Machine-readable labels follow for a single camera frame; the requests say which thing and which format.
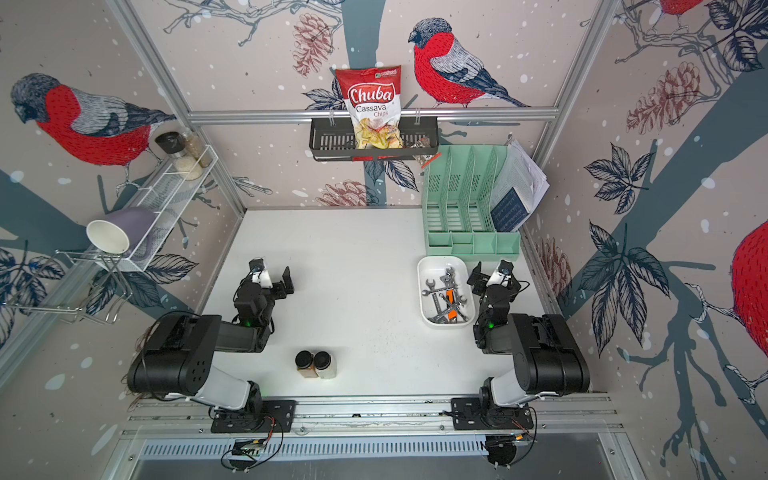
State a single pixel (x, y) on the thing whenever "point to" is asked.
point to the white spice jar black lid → (325, 365)
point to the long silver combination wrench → (441, 318)
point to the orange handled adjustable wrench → (450, 297)
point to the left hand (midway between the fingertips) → (277, 263)
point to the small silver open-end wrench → (427, 292)
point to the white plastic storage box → (433, 268)
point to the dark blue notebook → (508, 212)
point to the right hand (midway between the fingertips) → (494, 264)
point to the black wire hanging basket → (335, 141)
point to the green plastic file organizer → (458, 191)
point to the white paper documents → (519, 169)
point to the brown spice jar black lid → (304, 362)
